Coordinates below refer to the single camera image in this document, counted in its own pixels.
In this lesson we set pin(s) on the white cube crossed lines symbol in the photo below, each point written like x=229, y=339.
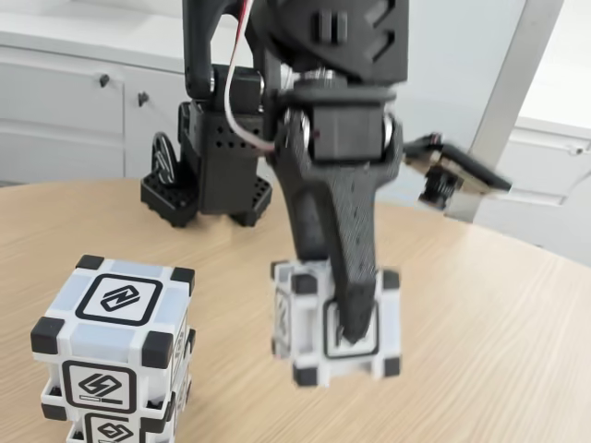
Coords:
x=305, y=323

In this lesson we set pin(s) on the white cube lightning symbol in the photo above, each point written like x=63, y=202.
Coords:
x=120, y=300

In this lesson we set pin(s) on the white partition panel grey edge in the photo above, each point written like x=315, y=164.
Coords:
x=443, y=69

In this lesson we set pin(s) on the black disc with white logo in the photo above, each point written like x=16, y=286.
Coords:
x=164, y=157

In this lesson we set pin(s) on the white drawer cabinet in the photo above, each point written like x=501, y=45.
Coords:
x=545, y=161

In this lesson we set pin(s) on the black cabinet key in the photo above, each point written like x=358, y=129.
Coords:
x=104, y=80
x=142, y=98

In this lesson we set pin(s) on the white cube overlapping squares symbol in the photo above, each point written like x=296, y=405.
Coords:
x=111, y=431

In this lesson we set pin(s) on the black gripper camera on bracket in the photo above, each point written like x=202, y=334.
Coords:
x=461, y=171

